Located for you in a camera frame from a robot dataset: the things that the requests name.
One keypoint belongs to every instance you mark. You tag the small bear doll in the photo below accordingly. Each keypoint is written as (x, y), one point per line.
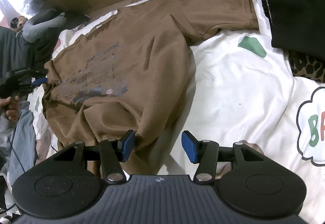
(17, 23)

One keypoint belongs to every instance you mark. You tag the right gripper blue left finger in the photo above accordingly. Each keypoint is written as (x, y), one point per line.
(113, 152)

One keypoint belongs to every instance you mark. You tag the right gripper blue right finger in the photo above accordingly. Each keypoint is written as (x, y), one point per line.
(204, 153)

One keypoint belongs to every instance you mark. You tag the dark green pillow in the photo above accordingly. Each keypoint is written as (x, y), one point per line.
(15, 52)

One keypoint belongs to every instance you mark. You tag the clear plastic bag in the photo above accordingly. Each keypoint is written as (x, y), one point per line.
(33, 7)

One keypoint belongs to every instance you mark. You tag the person left hand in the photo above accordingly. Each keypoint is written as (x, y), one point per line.
(10, 106)

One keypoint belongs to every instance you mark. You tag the black garment right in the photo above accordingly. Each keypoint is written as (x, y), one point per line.
(297, 25)

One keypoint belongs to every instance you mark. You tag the leopard print cloth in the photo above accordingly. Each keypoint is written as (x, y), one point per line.
(306, 66)

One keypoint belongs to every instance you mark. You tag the grey plush toy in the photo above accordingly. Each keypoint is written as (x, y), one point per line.
(36, 27)

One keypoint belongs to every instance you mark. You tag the brown t-shirt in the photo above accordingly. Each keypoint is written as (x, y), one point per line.
(131, 73)

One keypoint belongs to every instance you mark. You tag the blue jeans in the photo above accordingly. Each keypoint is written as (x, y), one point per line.
(18, 144)

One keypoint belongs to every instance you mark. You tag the white bear print duvet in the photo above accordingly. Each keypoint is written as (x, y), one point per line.
(241, 88)

